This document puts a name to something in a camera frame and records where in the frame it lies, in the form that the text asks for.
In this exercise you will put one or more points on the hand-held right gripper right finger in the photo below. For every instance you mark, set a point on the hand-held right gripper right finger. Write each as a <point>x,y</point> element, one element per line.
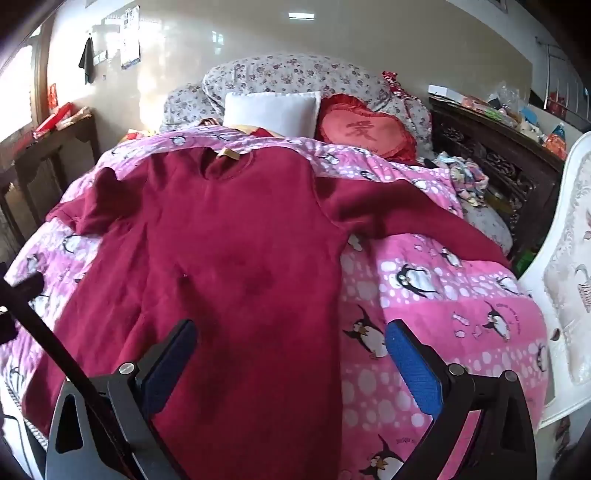
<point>413,364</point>

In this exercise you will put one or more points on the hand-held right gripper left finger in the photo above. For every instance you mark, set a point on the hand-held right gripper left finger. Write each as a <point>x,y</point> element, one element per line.
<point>170,367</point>

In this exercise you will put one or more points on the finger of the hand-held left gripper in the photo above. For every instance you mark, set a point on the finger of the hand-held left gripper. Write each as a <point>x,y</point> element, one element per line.
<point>44,334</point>

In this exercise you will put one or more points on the dark red sweater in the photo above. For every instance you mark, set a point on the dark red sweater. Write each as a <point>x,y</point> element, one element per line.
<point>240,258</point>

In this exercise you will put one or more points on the crumpled colourful clothes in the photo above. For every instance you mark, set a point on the crumpled colourful clothes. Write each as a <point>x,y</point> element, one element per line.
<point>461,175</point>

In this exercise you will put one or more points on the pink penguin blanket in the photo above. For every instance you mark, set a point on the pink penguin blanket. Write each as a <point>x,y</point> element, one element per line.
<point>415,286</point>

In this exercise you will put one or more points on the grey floral bedsheet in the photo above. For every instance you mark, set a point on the grey floral bedsheet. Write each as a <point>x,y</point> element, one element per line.
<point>489,226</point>

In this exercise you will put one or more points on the white ornate furniture panel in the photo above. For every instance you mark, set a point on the white ornate furniture panel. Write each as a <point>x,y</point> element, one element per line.
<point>568,286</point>

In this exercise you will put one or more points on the dark wooden side table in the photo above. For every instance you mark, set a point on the dark wooden side table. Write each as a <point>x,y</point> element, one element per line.
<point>41,157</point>

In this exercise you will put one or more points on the long red box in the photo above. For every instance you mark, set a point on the long red box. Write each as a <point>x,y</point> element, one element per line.
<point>55,115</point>

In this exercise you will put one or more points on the flat cardboard piece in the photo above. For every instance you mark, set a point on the flat cardboard piece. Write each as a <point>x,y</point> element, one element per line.
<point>78,114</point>

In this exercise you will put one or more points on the carved dark wooden headboard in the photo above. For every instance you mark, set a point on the carved dark wooden headboard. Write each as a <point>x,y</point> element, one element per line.
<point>503,152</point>

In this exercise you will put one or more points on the red heart cushion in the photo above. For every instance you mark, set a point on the red heart cushion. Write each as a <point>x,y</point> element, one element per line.
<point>364,131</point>

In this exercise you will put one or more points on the red paper sign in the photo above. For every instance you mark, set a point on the red paper sign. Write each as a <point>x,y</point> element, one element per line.
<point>52,96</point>

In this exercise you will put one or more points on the window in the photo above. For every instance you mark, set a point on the window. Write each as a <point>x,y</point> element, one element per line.
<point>18,87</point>

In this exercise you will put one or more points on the small floral pillow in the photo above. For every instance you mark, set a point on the small floral pillow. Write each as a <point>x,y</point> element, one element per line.
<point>189,108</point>

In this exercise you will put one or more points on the pile of colourful packets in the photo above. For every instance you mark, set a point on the pile of colourful packets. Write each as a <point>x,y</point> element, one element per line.
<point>512,113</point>

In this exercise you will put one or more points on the white pillow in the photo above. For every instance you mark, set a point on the white pillow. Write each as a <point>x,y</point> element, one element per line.
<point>272,113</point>

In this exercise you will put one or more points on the flat white box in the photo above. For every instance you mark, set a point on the flat white box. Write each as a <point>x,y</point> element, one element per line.
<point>445,91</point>

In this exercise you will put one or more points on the black hanging cloth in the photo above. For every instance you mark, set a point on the black hanging cloth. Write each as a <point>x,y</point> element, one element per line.
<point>86,62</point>

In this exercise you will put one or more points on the red patterned cloth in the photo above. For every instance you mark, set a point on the red patterned cloth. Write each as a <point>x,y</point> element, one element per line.
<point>395,83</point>

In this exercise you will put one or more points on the large floral pillow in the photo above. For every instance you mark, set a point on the large floral pillow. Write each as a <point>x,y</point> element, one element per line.
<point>286,74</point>

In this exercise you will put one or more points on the white metal rack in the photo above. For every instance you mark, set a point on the white metal rack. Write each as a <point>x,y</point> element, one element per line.
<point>554,78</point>

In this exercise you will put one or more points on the wall calendar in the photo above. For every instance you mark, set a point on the wall calendar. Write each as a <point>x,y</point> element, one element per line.
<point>130,41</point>

